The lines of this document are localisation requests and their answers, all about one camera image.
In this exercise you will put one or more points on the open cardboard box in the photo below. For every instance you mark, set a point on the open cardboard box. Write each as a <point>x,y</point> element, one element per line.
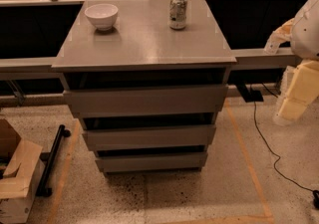
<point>21,177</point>

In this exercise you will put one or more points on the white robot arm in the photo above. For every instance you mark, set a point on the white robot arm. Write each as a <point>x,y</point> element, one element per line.
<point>304,40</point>

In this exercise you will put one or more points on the black metal stand bar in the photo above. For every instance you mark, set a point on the black metal stand bar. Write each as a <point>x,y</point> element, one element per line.
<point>49,158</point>

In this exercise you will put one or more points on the grey top drawer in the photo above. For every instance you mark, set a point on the grey top drawer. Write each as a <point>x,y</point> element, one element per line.
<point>146,101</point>

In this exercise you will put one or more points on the grey middle drawer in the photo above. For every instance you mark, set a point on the grey middle drawer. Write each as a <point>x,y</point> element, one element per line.
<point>150,137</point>

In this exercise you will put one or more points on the grey bottom drawer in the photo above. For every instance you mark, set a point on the grey bottom drawer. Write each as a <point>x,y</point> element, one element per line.
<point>152,162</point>

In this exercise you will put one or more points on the grey drawer cabinet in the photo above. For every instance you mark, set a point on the grey drawer cabinet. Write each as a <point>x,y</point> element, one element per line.
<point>141,51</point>

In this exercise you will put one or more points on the crushed white soda can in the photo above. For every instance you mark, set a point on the crushed white soda can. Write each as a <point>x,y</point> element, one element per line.
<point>177,14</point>

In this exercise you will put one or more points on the white ceramic bowl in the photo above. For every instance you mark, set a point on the white ceramic bowl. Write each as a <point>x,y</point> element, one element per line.
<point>102,16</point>

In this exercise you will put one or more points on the grey drawer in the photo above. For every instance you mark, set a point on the grey drawer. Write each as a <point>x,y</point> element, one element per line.
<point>152,162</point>
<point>150,137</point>
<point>146,101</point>

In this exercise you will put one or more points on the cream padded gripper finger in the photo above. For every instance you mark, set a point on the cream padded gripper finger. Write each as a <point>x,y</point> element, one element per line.
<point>279,36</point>
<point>299,88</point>

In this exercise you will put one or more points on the black table bracket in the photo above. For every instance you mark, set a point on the black table bracket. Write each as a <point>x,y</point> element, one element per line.
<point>249,94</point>

